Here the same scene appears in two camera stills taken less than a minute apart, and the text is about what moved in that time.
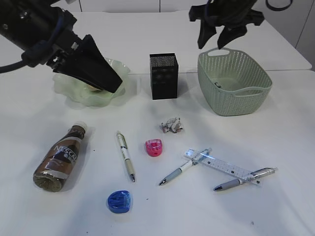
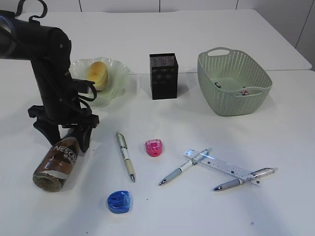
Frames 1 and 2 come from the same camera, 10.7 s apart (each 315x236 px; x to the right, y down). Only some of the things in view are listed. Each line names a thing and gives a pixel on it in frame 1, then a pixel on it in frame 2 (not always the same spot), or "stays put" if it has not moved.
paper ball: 217,85 stays put
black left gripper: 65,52 → 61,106
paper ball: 172,125 → 245,92
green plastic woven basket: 234,84 stays put
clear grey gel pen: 255,175 stays put
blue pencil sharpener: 119,201 stays put
